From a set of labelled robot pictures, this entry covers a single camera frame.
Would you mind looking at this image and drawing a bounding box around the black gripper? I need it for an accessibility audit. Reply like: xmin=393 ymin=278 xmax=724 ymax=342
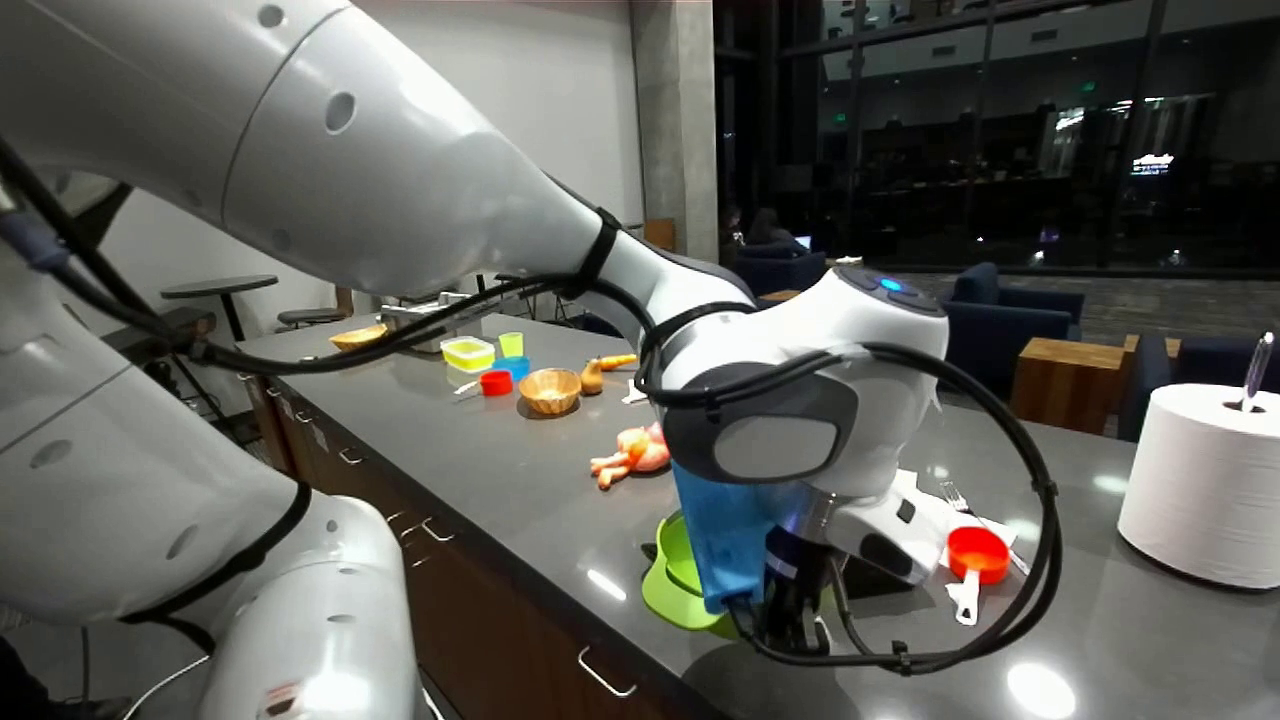
xmin=757 ymin=527 xmax=858 ymax=662

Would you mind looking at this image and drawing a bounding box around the green bowl with handles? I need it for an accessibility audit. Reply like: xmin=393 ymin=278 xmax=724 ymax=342
xmin=634 ymin=509 xmax=740 ymax=640

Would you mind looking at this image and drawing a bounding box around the wooden bowl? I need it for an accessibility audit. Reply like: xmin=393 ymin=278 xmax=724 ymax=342
xmin=513 ymin=366 xmax=588 ymax=424

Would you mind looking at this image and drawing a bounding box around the red and white toy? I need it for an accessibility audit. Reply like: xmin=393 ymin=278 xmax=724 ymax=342
xmin=892 ymin=470 xmax=1020 ymax=540

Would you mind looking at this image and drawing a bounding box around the red measuring cup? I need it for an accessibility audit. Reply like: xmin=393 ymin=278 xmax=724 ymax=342
xmin=944 ymin=524 xmax=1014 ymax=630

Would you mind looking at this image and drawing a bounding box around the orange toy chicken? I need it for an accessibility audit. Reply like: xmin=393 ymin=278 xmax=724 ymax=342
xmin=584 ymin=422 xmax=675 ymax=498

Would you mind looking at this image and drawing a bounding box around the wooden figurine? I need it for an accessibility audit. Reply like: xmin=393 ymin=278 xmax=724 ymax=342
xmin=574 ymin=348 xmax=644 ymax=401

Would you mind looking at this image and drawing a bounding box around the dark wood counter cabinet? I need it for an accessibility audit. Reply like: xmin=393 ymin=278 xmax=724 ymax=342
xmin=243 ymin=378 xmax=700 ymax=720

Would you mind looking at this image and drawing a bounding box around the dark blue armchair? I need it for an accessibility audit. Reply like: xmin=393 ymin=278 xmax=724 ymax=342
xmin=728 ymin=228 xmax=833 ymax=299
xmin=939 ymin=257 xmax=1087 ymax=406

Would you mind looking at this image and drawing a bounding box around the wooden crate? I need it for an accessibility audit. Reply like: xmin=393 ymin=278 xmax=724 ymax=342
xmin=1006 ymin=333 xmax=1183 ymax=441

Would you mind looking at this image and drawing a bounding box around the green and blue block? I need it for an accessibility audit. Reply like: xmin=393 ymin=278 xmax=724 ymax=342
xmin=492 ymin=327 xmax=534 ymax=385

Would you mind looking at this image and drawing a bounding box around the yellow plastic container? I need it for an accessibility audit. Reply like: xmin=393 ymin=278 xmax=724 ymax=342
xmin=437 ymin=333 xmax=498 ymax=382

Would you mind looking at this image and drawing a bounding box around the white paper towel roll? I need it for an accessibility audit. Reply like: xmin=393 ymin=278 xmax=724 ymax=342
xmin=1111 ymin=382 xmax=1280 ymax=595

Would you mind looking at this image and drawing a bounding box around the dark blue sofa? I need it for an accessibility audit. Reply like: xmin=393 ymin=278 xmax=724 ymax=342
xmin=1117 ymin=327 xmax=1280 ymax=446

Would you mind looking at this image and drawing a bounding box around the metal towel holder rod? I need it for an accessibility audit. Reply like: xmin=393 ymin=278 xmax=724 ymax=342
xmin=1237 ymin=327 xmax=1280 ymax=414

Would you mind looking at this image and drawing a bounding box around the flat wooden dish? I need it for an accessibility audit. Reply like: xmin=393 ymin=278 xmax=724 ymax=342
xmin=326 ymin=320 xmax=400 ymax=355

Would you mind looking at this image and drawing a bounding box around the black round table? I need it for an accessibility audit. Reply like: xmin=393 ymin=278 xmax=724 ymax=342
xmin=157 ymin=271 xmax=283 ymax=343

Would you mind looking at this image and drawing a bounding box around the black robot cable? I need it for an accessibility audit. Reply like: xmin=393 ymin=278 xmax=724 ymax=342
xmin=0 ymin=132 xmax=1067 ymax=681

